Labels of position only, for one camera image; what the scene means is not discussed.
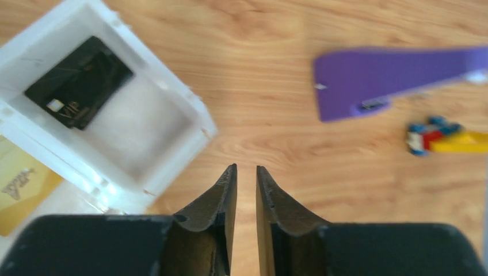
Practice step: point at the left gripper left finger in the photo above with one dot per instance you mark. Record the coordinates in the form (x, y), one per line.
(196, 240)

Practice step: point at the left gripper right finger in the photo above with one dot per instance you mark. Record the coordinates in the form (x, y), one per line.
(292, 240)

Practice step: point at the gold card in tray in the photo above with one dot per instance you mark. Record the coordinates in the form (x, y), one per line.
(25, 184)

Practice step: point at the purple metronome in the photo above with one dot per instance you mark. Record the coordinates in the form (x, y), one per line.
(357, 82)

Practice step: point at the yellow toy car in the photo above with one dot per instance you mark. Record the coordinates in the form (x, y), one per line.
(439, 135)

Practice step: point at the white two-compartment tray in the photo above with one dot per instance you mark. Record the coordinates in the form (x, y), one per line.
(133, 149)

